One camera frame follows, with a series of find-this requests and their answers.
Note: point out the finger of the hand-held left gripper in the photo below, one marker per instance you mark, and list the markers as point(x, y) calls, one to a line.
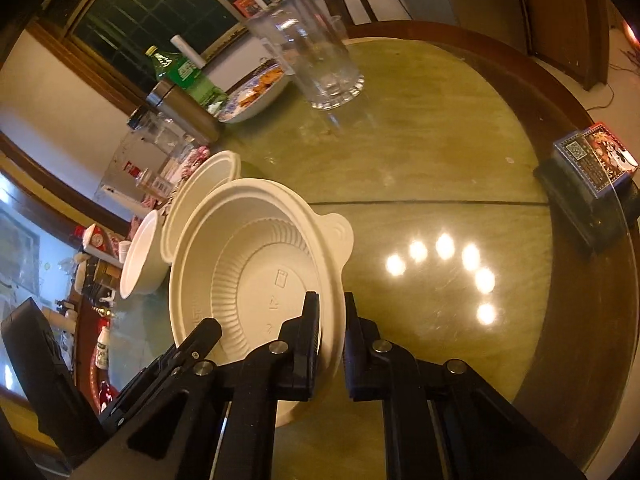
point(200, 335)

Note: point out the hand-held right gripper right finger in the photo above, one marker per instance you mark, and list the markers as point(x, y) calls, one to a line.
point(357, 355)

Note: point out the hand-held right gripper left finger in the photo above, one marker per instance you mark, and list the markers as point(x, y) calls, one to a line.
point(307, 350)

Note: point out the cream ribbed plastic bowl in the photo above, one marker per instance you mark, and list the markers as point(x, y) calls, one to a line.
point(200, 200)
point(260, 270)

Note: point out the white disposable bowl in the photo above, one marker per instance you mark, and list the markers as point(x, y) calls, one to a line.
point(142, 255)

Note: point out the white milk bottle green label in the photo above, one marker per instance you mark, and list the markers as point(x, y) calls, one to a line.
point(102, 347)

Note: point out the small white cup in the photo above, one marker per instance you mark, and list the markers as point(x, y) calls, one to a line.
point(125, 250)

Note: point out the white labelled clear container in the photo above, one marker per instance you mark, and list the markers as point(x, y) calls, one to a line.
point(135, 170)

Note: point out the pink wrapped candies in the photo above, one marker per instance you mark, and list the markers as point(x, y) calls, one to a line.
point(196, 157)

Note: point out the clear bottle black cap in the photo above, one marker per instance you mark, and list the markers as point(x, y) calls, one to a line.
point(160, 132)

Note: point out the steel thermos flask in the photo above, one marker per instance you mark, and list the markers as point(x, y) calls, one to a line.
point(185, 112)

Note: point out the blue patterned plate with food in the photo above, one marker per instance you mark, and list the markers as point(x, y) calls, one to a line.
point(255, 95)

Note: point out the green plastic bottle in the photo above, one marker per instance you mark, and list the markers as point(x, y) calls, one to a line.
point(192, 77)

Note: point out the white paper roll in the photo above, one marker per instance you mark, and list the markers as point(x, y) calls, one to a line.
point(187, 51)

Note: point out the clear glass pitcher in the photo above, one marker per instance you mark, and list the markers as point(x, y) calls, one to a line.
point(315, 55)

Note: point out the playing card box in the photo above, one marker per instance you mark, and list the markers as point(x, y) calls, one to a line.
point(595, 160)

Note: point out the red box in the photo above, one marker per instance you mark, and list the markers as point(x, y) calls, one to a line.
point(245, 5)

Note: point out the dark barred window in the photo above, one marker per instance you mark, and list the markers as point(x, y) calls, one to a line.
point(150, 5)

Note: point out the wooden cabinet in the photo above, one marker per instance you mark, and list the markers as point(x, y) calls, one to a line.
point(560, 10)

